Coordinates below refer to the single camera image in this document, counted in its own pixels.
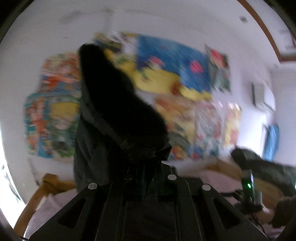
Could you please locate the black puffer jacket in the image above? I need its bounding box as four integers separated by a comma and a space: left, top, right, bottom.
74, 44, 171, 191

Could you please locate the right forearm dark sleeve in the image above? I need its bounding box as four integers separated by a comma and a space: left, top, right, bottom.
271, 196, 296, 228

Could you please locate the pink bed sheet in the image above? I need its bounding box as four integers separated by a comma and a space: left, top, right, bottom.
25, 165, 284, 238

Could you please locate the dark green garment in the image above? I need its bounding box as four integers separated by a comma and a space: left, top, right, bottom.
231, 148, 295, 197

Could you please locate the blue hanging cloth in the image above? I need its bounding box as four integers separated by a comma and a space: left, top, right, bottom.
263, 125, 280, 162

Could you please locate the bright window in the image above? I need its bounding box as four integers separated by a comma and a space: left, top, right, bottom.
0, 124, 26, 216

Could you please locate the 2024 collage poster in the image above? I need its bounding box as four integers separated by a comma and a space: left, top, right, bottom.
192, 101, 223, 159

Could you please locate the yellow pink poster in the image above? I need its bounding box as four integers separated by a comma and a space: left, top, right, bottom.
223, 102, 241, 148

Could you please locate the black fish flower painting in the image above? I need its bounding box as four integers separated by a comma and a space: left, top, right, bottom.
154, 95, 196, 161

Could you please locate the anime girl drawing poster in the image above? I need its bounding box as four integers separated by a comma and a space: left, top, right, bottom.
24, 52, 81, 163

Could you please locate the white air conditioner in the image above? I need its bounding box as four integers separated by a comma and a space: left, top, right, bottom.
252, 83, 265, 108

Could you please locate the red flower dark painting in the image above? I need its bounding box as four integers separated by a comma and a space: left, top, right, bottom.
206, 46, 231, 92

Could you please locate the fruit juice drawing poster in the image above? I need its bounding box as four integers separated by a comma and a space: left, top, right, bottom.
93, 32, 138, 73

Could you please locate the wooden bed frame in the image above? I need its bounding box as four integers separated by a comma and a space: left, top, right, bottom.
14, 159, 285, 237

